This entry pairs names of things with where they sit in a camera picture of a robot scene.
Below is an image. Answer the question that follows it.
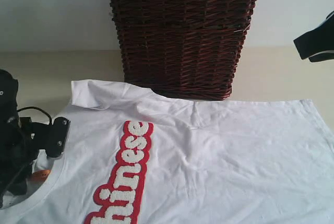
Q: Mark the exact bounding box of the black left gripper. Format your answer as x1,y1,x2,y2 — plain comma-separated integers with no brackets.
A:
1,69,38,195

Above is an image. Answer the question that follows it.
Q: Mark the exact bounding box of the white t-shirt red lettering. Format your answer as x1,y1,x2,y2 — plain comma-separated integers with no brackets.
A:
1,80,333,223

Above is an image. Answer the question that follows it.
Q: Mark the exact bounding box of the dark red wicker basket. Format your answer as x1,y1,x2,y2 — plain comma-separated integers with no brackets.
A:
110,0,257,100

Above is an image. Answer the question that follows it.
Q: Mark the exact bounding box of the black left camera cable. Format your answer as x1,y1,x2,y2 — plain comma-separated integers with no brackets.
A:
0,106,53,209

